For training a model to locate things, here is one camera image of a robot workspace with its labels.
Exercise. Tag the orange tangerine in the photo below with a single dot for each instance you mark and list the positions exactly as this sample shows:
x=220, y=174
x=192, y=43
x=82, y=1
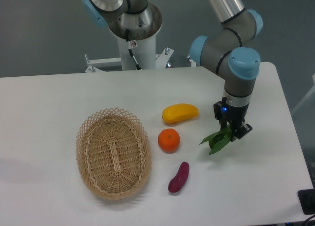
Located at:
x=169, y=140

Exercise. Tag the black device at table edge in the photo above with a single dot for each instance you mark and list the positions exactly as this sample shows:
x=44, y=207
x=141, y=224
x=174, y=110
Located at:
x=307, y=201

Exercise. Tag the woven wicker basket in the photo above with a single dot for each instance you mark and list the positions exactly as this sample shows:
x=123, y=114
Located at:
x=113, y=154

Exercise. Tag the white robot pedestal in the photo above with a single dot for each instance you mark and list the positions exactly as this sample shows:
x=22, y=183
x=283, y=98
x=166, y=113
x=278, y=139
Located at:
x=136, y=33

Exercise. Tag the purple sweet potato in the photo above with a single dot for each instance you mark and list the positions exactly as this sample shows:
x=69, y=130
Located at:
x=180, y=179

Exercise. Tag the green leafy bok choy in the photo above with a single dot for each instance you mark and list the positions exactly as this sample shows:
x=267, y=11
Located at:
x=218, y=140

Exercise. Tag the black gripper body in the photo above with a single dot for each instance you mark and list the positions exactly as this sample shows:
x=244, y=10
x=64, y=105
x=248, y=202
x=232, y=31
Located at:
x=236, y=115

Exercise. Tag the yellow mango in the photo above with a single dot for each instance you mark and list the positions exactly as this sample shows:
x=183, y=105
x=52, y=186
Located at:
x=179, y=112

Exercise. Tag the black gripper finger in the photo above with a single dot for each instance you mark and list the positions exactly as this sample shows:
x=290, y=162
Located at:
x=241, y=131
x=221, y=111

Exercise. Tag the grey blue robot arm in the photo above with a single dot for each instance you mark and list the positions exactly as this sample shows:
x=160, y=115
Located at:
x=225, y=55

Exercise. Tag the white metal base frame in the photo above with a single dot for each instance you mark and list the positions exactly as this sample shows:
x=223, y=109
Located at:
x=162, y=61

